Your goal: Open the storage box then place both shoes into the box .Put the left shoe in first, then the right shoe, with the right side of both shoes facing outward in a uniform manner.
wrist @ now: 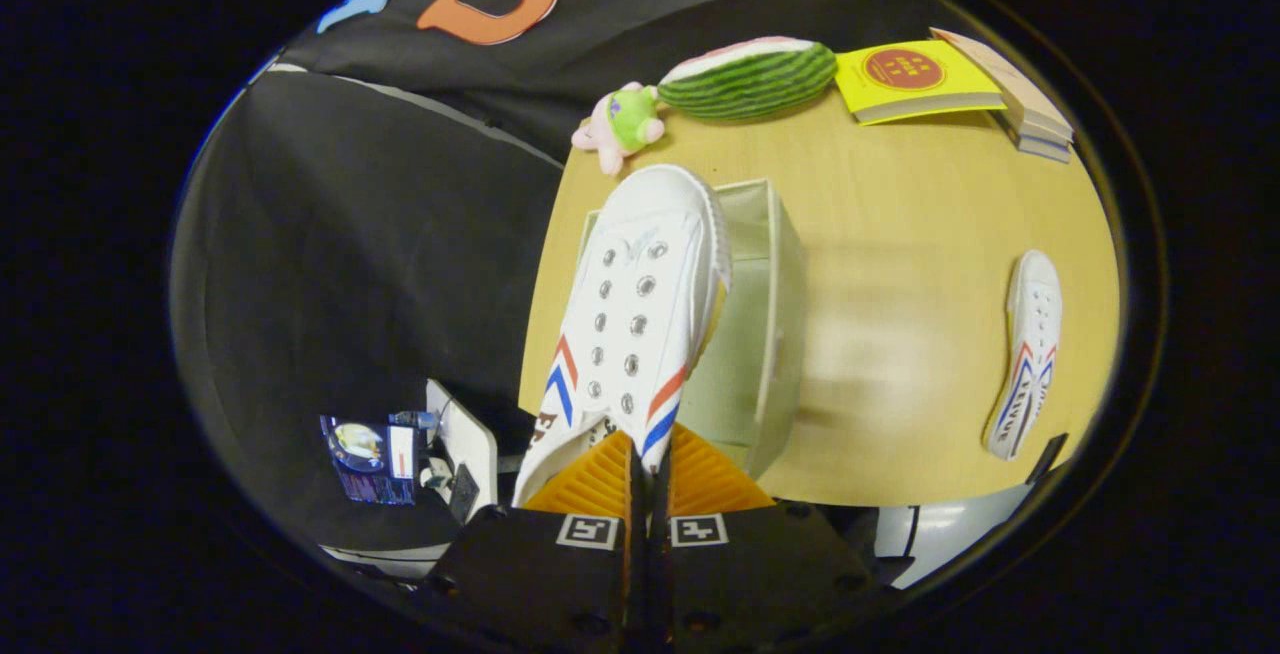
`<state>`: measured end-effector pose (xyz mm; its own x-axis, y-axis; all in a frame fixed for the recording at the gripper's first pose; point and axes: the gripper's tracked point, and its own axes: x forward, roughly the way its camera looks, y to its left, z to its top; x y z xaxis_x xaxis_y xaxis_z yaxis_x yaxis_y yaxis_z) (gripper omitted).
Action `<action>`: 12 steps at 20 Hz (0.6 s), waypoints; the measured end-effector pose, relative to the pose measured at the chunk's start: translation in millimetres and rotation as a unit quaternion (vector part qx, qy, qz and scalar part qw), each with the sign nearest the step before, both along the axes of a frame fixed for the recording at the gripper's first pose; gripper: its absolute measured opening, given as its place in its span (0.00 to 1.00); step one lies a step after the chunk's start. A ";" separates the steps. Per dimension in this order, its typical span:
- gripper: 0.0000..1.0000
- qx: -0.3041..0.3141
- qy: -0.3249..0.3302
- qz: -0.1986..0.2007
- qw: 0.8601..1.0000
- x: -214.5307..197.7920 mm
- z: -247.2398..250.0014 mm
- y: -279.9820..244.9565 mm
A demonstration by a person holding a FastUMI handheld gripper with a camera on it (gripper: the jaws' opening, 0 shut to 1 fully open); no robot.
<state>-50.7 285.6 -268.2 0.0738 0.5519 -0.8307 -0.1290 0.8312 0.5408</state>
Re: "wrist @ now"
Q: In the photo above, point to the yellow book with red circle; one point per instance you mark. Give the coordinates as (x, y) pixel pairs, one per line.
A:
(900, 74)

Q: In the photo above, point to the white canvas shoe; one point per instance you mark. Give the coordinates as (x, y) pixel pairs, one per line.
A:
(640, 264)
(1035, 314)

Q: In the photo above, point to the pink and green plush toy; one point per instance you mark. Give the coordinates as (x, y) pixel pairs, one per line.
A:
(625, 119)

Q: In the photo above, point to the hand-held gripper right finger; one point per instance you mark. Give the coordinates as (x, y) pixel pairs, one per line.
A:
(660, 534)

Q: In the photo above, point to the watermelon slice plush toy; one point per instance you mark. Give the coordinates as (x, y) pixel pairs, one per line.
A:
(750, 84)

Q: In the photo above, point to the blue cover book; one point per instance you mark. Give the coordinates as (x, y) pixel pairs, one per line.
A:
(1045, 152)

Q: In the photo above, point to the white cover book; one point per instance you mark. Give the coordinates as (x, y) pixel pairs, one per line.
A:
(1040, 139)

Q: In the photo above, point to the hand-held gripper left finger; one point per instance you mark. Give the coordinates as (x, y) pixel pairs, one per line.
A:
(632, 534)

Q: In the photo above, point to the black armrest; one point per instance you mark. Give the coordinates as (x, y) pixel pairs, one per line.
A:
(1048, 456)

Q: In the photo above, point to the tan cover book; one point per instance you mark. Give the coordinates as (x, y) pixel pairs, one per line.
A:
(1000, 79)

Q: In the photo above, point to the beige fabric storage box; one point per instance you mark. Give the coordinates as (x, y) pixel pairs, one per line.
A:
(760, 354)

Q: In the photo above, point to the blue printed box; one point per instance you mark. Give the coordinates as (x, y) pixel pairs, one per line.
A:
(365, 464)

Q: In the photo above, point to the white panel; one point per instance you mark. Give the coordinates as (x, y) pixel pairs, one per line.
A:
(470, 434)

